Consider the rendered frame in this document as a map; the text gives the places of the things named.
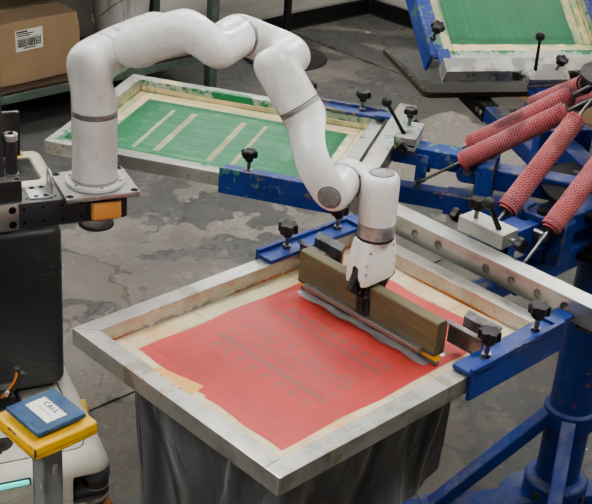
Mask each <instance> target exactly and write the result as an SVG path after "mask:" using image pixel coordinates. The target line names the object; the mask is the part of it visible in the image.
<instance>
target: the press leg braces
mask: <svg viewBox="0 0 592 504"><path fill-rule="evenodd" d="M549 419H550V414H549V413H548V412H547V410H546V409H545V407H544V406H542V407H541V408H540V409H539V410H537V411H536V412H535V413H534V414H532V415H531V416H530V417H528V418H527V419H526V420H525V421H523V422H522V423H521V424H519V425H518V426H517V427H516V428H514V429H513V430H512V431H511V432H509V433H508V434H507V435H505V436H504V437H503V438H502V439H500V440H499V441H498V442H496V443H495V444H494V445H493V446H491V447H490V448H489V449H488V450H486V451H485V452H484V453H482V454H481V455H480V456H479V457H477V458H476V459H475V460H473V461H472V462H471V463H470V464H468V465H467V466H466V467H465V468H463V469H462V470H461V471H459V472H458V473H457V474H456V475H454V476H453V477H452V478H450V479H449V480H448V481H447V482H445V483H444V484H443V485H442V486H440V487H439V488H438V489H436V490H435V491H434V492H433V493H431V494H422V495H417V497H418V499H419V501H420V503H421V504H460V502H459V501H458V499H457V498H458V497H459V496H460V495H461V494H463V493H464V492H465V491H466V490H468V489H469V488H470V487H472V486H473V485H474V484H475V483H477V482H478V481H479V480H481V479H482V478H483V477H484V476H486V475H487V474H488V473H490V472H491V471H492V470H493V469H495V468H496V467H497V466H499V465H500V464H501V463H502V462H504V461H505V460H506V459H508V458H509V457H510V456H511V455H513V454H514V453H515V452H517V451H518V450H519V449H520V448H522V447H523V446H524V445H526V444H527V443H528V442H529V441H531V440H532V439H533V438H535V437H536V436H537V435H538V434H540V433H541V432H542V431H544V430H545V429H546V428H547V427H548V424H549ZM575 429H576V424H573V423H568V422H563V421H562V422H561V427H560V432H559V438H558V444H557V450H556V456H555V461H554V467H553V473H552V478H551V484H550V489H549V495H548V500H547V504H563V499H564V493H565V487H566V482H567V476H568V471H569V465H570V459H571V453H572V447H573V441H574V435H575Z"/></svg>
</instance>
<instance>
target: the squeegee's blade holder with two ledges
mask: <svg viewBox="0 0 592 504"><path fill-rule="evenodd" d="M303 288H304V289H306V290H308V291H309V292H311V293H313V294H315V295H316V296H318V297H320V298H322V299H324V300H325V301H327V302H329V303H331V304H332V305H334V306H336V307H338V308H339V309H341V310H343V311H345V312H346V313H348V314H350V315H352V316H353V317H355V318H357V319H359V320H360V321H362V322H364V323H366V324H367V325H369V326H371V327H373V328H374V329H376V330H378V331H380V332H381V333H383V334H385V335H387V336H388V337H390V338H392V339H394V340H395V341H397V342H399V343H401V344H402V345H404V346H406V347H408V348H409V349H411V350H413V351H415V352H416V353H420V352H422V348H423V347H422V346H420V345H418V344H417V343H415V342H413V341H411V340H410V339H408V338H406V337H404V336H403V335H401V334H399V333H397V332H395V331H394V330H392V329H390V328H388V327H387V326H385V325H383V324H381V323H379V322H378V321H376V320H374V319H372V318H371V317H369V316H366V317H365V316H363V315H361V314H359V313H358V312H356V311H355V308H353V307H351V306H349V305H348V304H346V303H344V302H342V301H340V300H339V299H337V298H335V297H333V296H332V295H330V294H328V293H326V292H324V291H323V290H321V289H319V288H317V287H316V286H314V285H312V284H310V283H309V282H307V283H305V284H304V286H303Z"/></svg>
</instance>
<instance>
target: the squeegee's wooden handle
mask: <svg viewBox="0 0 592 504"><path fill-rule="evenodd" d="M346 272H347V267H346V266H345V265H343V264H341V263H339V262H337V261H335V260H333V259H331V258H330V257H328V256H326V255H324V254H322V253H320V252H318V251H317V250H315V249H313V248H311V247H307V248H304V249H302V250H301V252H300V262H299V275H298V281H300V282H301V283H303V284H305V283H307V282H309V283H310V284H312V285H314V286H316V287H317V288H319V289H321V290H323V291H324V292H326V293H328V294H330V295H332V296H333V297H335V298H337V299H339V300H340V301H342V302H344V303H346V304H348V305H349V306H351V307H353V308H355V305H356V295H354V293H350V292H349V291H347V290H346V288H347V286H348V284H349V281H347V280H346ZM368 299H370V302H369V312H368V316H369V317H371V318H372V319H374V320H376V321H378V322H379V323H381V324H383V325H385V326H387V327H388V328H390V329H392V330H394V331H395V332H397V333H399V334H401V335H403V336H404V337H406V338H408V339H410V340H411V341H413V342H415V343H417V344H418V345H420V346H422V347H423V348H422V351H423V352H425V353H427V354H428V355H430V356H432V357H435V356H437V355H439V354H441V353H443V352H444V346H445V339H446V332H447V325H448V322H447V320H445V319H443V318H441V317H440V316H438V315H436V314H434V313H432V312H430V311H428V310H426V309H425V308H423V307H421V306H419V305H417V304H415V303H413V302H412V301H410V300H408V299H406V298H404V297H402V296H400V295H399V294H397V293H395V292H393V291H391V290H389V289H387V288H385V287H384V286H382V285H380V284H378V283H376V284H374V285H371V286H370V288H369V294H368Z"/></svg>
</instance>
